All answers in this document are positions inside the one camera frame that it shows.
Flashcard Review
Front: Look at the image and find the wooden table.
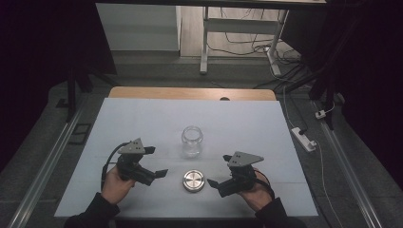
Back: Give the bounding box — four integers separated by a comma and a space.
108, 85, 278, 102

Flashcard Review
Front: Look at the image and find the dark curtain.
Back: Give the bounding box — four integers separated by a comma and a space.
0, 0, 118, 174
279, 0, 403, 191

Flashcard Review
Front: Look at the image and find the white power strip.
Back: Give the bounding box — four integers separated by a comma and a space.
291, 126, 318, 153

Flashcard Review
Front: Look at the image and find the metal floor rail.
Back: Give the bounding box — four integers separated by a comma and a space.
7, 94, 89, 228
312, 100, 385, 228

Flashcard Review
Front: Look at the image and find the person's left hand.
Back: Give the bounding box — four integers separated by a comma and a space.
101, 165, 136, 205

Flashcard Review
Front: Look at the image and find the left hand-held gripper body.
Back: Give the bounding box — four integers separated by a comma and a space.
115, 137, 157, 187

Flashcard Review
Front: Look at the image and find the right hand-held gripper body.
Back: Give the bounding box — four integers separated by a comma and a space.
217, 150, 265, 199

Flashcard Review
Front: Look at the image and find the black rectangular floor frame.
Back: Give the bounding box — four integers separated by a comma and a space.
67, 123, 93, 146

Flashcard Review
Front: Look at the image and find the white metal desk frame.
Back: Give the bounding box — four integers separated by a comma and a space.
199, 6, 290, 77

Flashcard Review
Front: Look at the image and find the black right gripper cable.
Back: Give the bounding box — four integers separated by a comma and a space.
253, 170, 276, 200

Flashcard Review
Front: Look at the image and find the person's right hand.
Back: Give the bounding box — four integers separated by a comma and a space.
238, 170, 276, 213

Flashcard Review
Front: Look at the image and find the clear glass jar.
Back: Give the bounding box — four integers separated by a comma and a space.
181, 125, 204, 159

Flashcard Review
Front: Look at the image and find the tangle of floor cables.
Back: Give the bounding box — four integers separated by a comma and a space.
207, 8, 315, 93

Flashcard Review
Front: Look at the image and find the black metal stand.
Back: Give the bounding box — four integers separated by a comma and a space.
55, 65, 112, 124

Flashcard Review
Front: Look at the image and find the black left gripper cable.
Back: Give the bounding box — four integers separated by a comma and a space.
100, 142, 131, 193

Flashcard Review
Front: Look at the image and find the white table cover board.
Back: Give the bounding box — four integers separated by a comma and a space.
54, 97, 319, 219

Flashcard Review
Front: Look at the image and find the thin white cable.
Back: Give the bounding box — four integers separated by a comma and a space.
282, 85, 345, 228

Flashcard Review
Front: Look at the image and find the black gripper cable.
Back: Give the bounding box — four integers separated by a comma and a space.
100, 142, 131, 193
253, 170, 276, 200

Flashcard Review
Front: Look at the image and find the silver metal jar lid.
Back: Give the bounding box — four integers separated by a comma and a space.
182, 169, 206, 193

